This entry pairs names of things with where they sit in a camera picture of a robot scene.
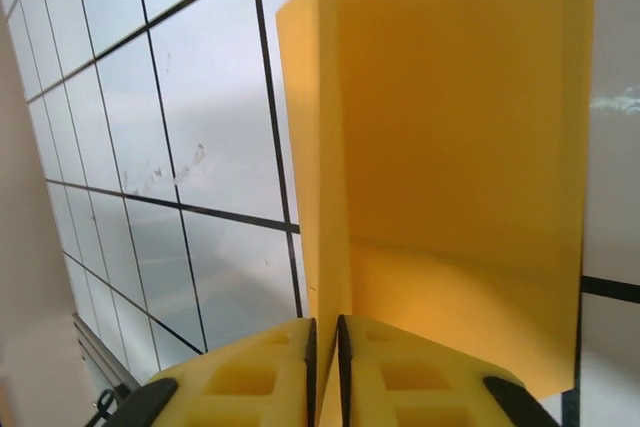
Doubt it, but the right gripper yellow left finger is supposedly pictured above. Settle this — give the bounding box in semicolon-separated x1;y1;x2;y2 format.
107;316;320;427

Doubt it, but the orange square paper sheet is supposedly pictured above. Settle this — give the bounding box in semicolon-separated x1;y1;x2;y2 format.
274;0;600;427

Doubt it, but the long aluminium mounting rail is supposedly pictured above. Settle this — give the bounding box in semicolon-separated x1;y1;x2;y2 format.
73;310;144;398

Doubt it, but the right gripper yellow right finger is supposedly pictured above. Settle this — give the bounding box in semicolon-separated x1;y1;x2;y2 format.
337;314;561;427

